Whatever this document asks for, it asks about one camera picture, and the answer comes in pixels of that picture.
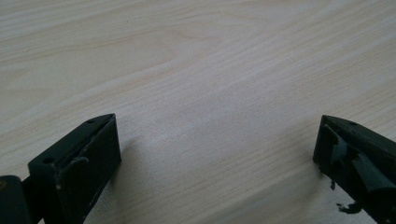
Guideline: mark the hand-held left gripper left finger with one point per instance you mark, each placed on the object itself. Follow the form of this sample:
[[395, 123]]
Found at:
[[81, 165]]

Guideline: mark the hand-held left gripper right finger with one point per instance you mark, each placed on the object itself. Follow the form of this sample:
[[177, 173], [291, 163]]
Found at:
[[358, 155]]

